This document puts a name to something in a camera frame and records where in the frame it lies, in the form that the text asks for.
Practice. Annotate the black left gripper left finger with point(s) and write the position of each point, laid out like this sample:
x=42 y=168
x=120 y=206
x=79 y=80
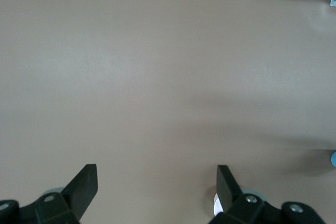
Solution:
x=78 y=190

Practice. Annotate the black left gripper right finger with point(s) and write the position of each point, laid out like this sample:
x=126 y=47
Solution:
x=225 y=190

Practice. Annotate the blue plastic cup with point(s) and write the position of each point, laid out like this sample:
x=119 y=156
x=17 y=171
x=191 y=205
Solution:
x=334 y=159

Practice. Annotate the pink bowl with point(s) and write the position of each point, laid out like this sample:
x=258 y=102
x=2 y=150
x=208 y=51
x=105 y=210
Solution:
x=218 y=205

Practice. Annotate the brown table cover mat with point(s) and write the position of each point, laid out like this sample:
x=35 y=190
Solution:
x=131 y=77

